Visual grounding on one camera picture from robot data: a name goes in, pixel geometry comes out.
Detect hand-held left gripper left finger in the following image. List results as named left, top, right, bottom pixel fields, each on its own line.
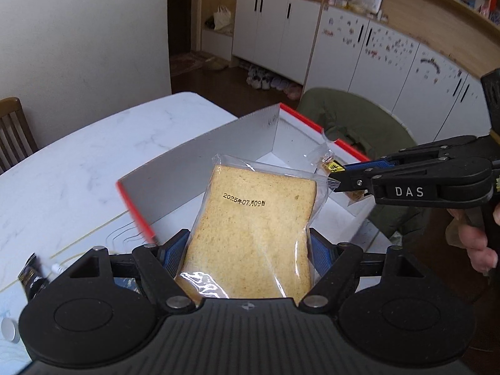
left=58, top=228, right=204, bottom=316

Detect pile of white sneakers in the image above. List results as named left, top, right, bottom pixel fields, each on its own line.
left=245, top=63, right=275, bottom=90

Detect wooden chair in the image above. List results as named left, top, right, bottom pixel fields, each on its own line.
left=0, top=97, right=40, bottom=175

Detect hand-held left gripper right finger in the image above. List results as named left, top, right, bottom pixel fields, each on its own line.
left=296, top=227, right=432, bottom=315

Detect pink slippers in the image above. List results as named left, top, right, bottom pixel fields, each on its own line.
left=270, top=76, right=304, bottom=101

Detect low white bench cabinet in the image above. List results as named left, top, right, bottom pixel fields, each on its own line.
left=201, top=27, right=236, bottom=68

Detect patterned doormat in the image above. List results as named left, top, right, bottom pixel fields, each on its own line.
left=169, top=52, right=208, bottom=78

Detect tall white cabinet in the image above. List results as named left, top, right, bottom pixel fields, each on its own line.
left=232, top=0, right=326, bottom=87

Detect bread slice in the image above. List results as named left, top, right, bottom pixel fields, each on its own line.
left=174, top=153, right=341, bottom=308

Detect white cabinet with stickers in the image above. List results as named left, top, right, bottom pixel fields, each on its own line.
left=310, top=6, right=500, bottom=150

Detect dark wooden door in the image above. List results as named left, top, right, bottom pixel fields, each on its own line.
left=167, top=0, right=195, bottom=56

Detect black and gold sachet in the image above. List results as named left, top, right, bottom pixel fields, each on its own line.
left=19, top=253, right=50, bottom=302

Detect small clear snack packet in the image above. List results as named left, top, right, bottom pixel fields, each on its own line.
left=307, top=128, right=370, bottom=204

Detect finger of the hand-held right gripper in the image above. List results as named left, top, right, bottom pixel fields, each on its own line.
left=331, top=169, right=378, bottom=205
left=344, top=136, right=479, bottom=176

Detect round white cap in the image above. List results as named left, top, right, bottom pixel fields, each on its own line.
left=0, top=317, right=20, bottom=344

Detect person's right hand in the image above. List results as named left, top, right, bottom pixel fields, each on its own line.
left=446, top=202, right=500, bottom=279

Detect white tote bag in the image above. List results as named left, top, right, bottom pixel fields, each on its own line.
left=212, top=5, right=235, bottom=33

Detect white and red cardboard box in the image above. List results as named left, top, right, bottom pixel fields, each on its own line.
left=116, top=102, right=393, bottom=260

